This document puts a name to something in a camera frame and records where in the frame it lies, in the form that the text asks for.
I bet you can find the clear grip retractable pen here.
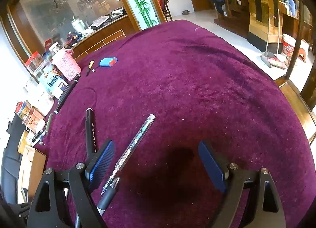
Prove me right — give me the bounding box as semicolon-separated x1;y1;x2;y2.
83;177;120;216

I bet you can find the black brush pen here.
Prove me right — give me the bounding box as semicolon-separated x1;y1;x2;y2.
85;108;96;157

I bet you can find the clear patterned pen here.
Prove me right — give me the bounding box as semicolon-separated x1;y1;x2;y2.
101;114;156;195

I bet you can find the cardboard box tray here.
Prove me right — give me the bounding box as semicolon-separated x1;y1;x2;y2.
17;145;46;203

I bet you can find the green pen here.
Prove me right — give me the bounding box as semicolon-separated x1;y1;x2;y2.
44;113;54;133

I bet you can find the black teal-tipped marker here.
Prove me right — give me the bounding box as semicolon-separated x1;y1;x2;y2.
54;74;81;114

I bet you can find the purple velvet tablecloth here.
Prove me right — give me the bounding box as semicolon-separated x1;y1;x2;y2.
39;20;315;227

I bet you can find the blue battery pack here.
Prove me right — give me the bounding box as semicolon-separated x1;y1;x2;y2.
99;57;117;67

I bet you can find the pink woven cup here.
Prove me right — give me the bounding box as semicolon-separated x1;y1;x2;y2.
53;48;81;81

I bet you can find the red lid plastic jar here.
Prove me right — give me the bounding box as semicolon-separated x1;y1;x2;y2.
25;51;43;73

